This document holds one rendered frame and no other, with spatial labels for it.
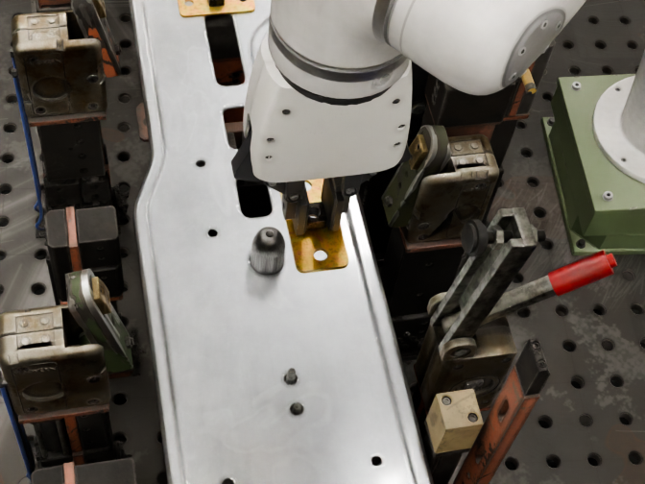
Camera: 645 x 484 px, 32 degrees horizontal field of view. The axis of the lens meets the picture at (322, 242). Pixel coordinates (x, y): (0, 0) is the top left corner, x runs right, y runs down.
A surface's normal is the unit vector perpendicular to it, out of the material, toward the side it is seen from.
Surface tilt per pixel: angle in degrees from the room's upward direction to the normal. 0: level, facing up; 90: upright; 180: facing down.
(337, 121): 91
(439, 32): 69
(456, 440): 90
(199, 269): 0
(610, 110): 5
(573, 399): 0
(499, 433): 90
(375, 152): 93
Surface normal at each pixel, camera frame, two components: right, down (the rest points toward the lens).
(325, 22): -0.39, 0.76
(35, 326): 0.09, -0.54
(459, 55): -0.51, 0.55
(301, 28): -0.58, 0.66
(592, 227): 0.08, 0.84
